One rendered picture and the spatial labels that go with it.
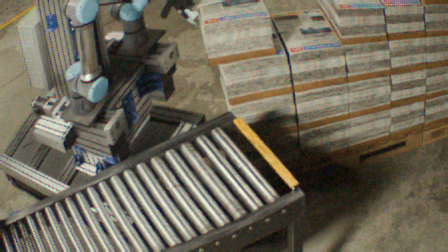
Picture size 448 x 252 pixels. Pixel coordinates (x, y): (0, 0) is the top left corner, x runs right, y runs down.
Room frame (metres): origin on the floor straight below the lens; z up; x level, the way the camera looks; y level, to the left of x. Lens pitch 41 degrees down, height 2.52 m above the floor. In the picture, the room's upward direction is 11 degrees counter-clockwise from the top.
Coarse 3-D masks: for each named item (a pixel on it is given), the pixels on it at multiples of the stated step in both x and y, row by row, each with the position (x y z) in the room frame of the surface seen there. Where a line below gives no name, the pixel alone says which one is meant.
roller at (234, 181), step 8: (200, 136) 1.92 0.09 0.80; (200, 144) 1.88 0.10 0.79; (208, 144) 1.87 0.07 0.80; (208, 152) 1.83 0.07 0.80; (216, 152) 1.82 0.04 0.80; (208, 160) 1.82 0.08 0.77; (216, 160) 1.78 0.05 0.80; (224, 160) 1.78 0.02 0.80; (216, 168) 1.76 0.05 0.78; (224, 168) 1.73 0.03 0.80; (232, 168) 1.73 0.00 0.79; (224, 176) 1.71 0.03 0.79; (232, 176) 1.69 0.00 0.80; (232, 184) 1.66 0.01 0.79; (240, 184) 1.64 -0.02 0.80; (240, 192) 1.61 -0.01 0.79; (248, 192) 1.59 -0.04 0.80; (248, 200) 1.56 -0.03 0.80; (256, 200) 1.55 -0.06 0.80; (248, 208) 1.54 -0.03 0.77; (256, 208) 1.51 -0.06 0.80
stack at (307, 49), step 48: (288, 48) 2.34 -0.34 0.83; (336, 48) 2.30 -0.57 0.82; (384, 48) 2.32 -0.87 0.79; (288, 96) 2.30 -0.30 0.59; (336, 96) 2.30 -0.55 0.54; (384, 96) 2.31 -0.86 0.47; (240, 144) 2.30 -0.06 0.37; (288, 144) 2.30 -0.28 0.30; (336, 144) 2.30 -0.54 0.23; (384, 144) 2.31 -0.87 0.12
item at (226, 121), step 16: (192, 128) 1.97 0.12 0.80; (208, 128) 1.95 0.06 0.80; (224, 128) 1.96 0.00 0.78; (160, 144) 1.91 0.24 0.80; (176, 144) 1.90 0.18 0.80; (128, 160) 1.86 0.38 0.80; (144, 160) 1.84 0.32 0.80; (96, 176) 1.79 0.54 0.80; (112, 176) 1.79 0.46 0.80; (64, 192) 1.72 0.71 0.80; (112, 192) 1.78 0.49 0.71; (32, 208) 1.64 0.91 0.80; (0, 224) 1.55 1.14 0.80; (16, 224) 1.57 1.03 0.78; (48, 224) 1.63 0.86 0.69; (0, 240) 1.51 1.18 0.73
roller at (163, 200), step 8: (144, 168) 1.80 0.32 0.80; (144, 176) 1.76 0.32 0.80; (152, 176) 1.76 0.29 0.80; (152, 184) 1.71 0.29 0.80; (152, 192) 1.68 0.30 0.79; (160, 192) 1.66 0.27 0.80; (160, 200) 1.63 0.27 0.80; (168, 200) 1.62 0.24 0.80; (168, 208) 1.58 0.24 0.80; (176, 208) 1.58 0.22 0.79; (168, 216) 1.55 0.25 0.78; (176, 216) 1.53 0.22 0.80; (176, 224) 1.50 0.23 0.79; (184, 224) 1.49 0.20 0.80; (184, 232) 1.45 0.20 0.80; (192, 232) 1.44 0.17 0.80
